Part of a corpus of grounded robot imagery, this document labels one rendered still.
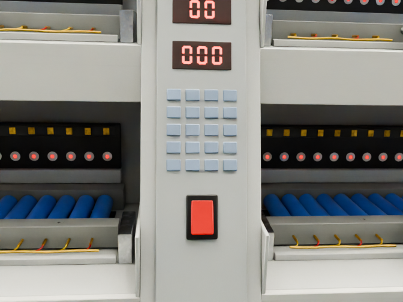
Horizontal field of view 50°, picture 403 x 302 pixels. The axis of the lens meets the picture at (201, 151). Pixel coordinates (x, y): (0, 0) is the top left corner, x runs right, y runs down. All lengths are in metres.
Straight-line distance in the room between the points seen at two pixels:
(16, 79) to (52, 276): 0.16
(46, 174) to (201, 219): 0.24
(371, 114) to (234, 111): 0.30
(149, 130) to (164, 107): 0.02
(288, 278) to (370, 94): 0.17
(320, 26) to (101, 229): 0.28
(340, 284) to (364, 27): 0.24
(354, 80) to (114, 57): 0.20
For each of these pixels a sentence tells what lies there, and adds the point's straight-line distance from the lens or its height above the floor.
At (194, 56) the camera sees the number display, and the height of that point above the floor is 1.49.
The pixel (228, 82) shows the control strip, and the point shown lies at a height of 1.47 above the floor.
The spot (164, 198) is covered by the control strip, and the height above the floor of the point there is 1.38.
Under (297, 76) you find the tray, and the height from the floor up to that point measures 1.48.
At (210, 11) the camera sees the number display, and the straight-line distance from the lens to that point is 0.35.
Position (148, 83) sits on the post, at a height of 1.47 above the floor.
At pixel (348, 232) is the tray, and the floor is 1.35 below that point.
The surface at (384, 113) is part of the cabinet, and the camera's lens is 0.61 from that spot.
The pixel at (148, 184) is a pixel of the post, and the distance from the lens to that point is 0.34.
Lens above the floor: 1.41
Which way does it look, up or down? 2 degrees up
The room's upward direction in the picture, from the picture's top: straight up
